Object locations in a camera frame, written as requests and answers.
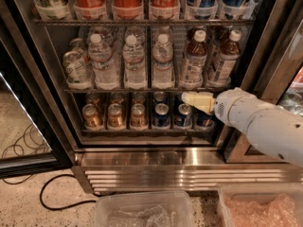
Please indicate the clear plastic bin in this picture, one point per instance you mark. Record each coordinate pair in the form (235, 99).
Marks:
(262, 193)
(178, 201)

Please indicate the gold can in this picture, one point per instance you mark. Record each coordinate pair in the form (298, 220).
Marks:
(115, 119)
(138, 117)
(92, 119)

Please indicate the middle wire shelf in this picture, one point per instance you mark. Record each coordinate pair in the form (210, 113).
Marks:
(147, 90)

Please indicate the gold can front left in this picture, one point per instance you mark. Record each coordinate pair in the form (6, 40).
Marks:
(92, 119)

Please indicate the clear bubble wrap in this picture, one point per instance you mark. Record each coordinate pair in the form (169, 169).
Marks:
(156, 216)

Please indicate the clear water bottle middle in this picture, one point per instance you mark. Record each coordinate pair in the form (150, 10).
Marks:
(135, 75)

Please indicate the blue can front right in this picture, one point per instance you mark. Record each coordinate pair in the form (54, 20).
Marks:
(204, 121)

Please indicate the silver can behind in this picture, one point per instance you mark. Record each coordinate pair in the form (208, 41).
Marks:
(78, 44)

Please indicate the red soda can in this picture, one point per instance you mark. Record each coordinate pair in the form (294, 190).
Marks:
(163, 9)
(127, 9)
(90, 9)

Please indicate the gold can front middle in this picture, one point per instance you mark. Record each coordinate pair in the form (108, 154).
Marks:
(115, 119)

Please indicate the blue can top left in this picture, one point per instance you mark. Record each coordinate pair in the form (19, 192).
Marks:
(201, 9)

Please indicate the pink bubble wrap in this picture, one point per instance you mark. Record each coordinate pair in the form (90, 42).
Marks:
(280, 212)

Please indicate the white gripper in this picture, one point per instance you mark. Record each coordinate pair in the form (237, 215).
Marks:
(231, 106)

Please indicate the upper wire shelf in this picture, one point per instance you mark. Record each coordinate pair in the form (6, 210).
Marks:
(214, 22)

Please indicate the clear plastic bin right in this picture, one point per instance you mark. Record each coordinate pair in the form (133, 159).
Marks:
(262, 193)

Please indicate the blue can front middle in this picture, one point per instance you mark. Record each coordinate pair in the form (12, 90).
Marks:
(183, 117)

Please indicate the silver white can front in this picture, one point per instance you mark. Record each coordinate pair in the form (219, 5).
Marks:
(78, 75)

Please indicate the red soda can middle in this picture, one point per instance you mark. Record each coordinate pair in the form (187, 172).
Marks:
(127, 9)

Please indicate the red soda can right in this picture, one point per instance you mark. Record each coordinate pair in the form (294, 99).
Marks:
(163, 9)

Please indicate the gold can front right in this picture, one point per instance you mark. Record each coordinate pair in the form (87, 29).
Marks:
(138, 117)

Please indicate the steel fridge base grille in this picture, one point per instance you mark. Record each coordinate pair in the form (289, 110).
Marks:
(153, 169)

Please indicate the wire shelf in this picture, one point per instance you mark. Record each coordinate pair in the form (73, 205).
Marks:
(147, 90)
(214, 22)

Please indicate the open glass fridge door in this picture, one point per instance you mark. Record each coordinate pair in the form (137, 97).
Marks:
(30, 137)

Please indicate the blue can front left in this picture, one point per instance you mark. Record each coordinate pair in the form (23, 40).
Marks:
(160, 119)

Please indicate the clear plastic bin left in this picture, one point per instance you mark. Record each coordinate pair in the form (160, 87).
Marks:
(178, 201)

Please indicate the red soda can left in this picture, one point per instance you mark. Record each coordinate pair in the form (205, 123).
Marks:
(90, 9)

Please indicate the clear water bottle left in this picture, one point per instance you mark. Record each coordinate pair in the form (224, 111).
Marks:
(103, 63)

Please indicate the white green can top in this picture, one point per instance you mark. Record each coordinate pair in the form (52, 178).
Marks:
(53, 9)

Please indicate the clear water bottle right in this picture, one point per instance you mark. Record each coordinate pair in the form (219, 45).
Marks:
(162, 62)

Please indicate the brown tea bottle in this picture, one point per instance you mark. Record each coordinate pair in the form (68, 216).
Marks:
(193, 63)
(223, 63)

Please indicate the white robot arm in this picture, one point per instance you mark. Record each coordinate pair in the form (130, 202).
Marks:
(270, 129)

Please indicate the right fridge glass door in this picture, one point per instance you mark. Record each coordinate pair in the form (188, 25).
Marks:
(271, 59)

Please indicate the clear water bottle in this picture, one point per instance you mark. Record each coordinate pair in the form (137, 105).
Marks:
(135, 75)
(162, 62)
(103, 63)

